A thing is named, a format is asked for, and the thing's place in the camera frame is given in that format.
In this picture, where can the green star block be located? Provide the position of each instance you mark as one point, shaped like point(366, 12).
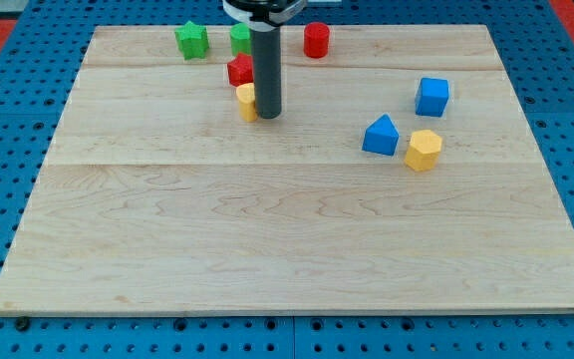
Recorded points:
point(192, 40)

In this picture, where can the green cylinder block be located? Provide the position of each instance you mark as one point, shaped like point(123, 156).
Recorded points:
point(240, 39)

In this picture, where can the blue cube block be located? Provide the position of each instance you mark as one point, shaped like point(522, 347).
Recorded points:
point(431, 97)

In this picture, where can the light wooden board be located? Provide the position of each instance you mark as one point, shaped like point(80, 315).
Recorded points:
point(156, 199)

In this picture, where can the red star block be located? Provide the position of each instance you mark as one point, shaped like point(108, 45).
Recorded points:
point(240, 70)

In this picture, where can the yellow cylinder block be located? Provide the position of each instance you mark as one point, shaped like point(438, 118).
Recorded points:
point(245, 96)

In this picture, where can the red cylinder block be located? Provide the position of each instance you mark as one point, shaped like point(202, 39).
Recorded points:
point(316, 37)

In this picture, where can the black white robot arm flange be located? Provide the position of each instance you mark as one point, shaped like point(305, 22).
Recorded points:
point(273, 13)

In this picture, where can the blue triangle block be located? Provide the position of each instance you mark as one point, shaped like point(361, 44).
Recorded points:
point(381, 137)

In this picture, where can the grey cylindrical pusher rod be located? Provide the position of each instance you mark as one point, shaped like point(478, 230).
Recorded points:
point(266, 56)

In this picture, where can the yellow hexagon block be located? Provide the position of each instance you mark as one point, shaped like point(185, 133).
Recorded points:
point(423, 150)

